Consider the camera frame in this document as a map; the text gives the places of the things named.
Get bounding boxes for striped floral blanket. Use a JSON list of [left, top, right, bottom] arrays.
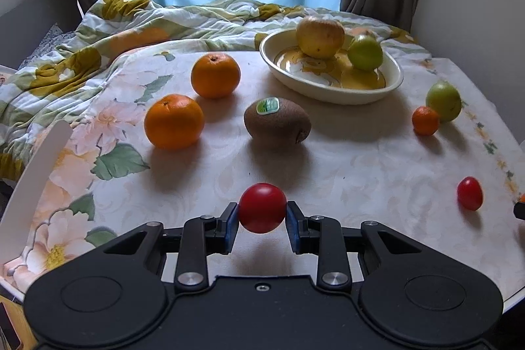
[[0, 0, 420, 180]]

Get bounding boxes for small mandarin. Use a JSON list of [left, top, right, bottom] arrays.
[[412, 106, 441, 136]]

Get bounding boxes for grey patterned pillow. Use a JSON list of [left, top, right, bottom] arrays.
[[18, 22, 77, 69]]

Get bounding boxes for white curved panel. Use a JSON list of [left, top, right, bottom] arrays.
[[0, 119, 74, 265]]

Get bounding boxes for floral tablecloth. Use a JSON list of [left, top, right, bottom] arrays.
[[0, 50, 525, 314]]

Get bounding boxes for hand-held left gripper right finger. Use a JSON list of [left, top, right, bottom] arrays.
[[285, 201, 423, 292]]

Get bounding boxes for small red cherry tomato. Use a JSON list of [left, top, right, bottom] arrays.
[[457, 176, 484, 212]]

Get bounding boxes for cream oval bowl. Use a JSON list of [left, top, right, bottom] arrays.
[[259, 27, 405, 105]]

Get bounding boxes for brown kiwi with green sticker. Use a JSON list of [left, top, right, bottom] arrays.
[[243, 96, 312, 148]]

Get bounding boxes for orange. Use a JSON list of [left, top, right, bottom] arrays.
[[143, 94, 205, 151], [191, 52, 241, 100]]

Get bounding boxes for grey headboard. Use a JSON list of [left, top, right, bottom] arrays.
[[0, 0, 82, 71]]

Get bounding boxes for large red tomato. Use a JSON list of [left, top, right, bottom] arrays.
[[238, 183, 287, 234]]

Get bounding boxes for yellow apple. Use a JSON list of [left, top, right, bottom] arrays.
[[296, 16, 346, 60]]

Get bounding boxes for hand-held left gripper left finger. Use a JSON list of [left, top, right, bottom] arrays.
[[104, 202, 241, 294]]

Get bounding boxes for green apple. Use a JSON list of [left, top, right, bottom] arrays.
[[347, 34, 384, 72], [425, 81, 463, 123]]

